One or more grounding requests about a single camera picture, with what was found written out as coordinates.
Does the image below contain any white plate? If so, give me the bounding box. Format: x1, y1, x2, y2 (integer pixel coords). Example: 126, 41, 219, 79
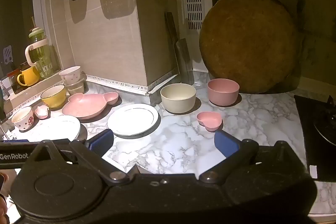
39, 115, 81, 143
107, 103, 160, 136

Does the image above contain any music note tape strip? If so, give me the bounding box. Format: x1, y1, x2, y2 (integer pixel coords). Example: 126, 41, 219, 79
85, 68, 180, 95

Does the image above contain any white cup with red print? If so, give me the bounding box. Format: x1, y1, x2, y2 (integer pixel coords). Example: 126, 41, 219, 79
11, 106, 35, 131

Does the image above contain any round wooden cutting board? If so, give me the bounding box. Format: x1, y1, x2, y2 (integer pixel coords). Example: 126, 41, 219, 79
199, 0, 301, 94

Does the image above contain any green glass pitcher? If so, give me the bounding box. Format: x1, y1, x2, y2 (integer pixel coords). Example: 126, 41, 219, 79
25, 27, 61, 80

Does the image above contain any white patterned bowl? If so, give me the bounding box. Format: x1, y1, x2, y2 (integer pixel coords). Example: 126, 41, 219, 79
58, 66, 81, 85

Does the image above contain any yellow mug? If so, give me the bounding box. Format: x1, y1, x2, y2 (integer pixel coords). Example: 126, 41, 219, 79
17, 66, 40, 87

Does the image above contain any person's left hand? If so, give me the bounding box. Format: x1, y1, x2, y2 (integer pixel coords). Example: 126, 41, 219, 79
0, 194, 9, 224

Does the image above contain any steel cleaver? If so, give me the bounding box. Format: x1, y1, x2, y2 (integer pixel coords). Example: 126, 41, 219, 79
164, 12, 195, 85

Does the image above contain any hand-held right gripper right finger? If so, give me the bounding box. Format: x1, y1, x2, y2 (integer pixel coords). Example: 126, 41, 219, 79
198, 130, 307, 184

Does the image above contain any pink heart-shaped dish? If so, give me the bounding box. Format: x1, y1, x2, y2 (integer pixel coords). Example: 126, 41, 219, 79
197, 112, 222, 132

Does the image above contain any pink bear-shaped plate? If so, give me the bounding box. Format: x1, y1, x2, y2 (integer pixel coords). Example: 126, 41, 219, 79
62, 91, 119, 120

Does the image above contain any yellow bowl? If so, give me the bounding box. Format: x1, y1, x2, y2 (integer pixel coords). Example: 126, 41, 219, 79
40, 84, 67, 109

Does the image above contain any black gas stove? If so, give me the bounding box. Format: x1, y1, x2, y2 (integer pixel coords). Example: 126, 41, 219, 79
293, 95, 336, 182

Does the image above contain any pink bowl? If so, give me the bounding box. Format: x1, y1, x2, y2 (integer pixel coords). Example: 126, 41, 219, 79
207, 78, 240, 106

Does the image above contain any cream bowl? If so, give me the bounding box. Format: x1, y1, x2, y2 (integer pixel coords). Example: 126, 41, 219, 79
160, 83, 197, 114

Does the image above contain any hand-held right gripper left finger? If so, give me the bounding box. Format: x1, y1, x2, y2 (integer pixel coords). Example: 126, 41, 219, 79
26, 129, 130, 185

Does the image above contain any small pink flower dish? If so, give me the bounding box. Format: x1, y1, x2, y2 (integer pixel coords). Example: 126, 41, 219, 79
35, 106, 49, 119

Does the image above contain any window sticker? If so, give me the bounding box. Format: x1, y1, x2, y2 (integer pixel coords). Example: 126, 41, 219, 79
3, 46, 13, 64

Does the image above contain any dark glass jar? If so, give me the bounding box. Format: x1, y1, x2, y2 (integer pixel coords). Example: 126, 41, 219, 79
7, 68, 23, 93

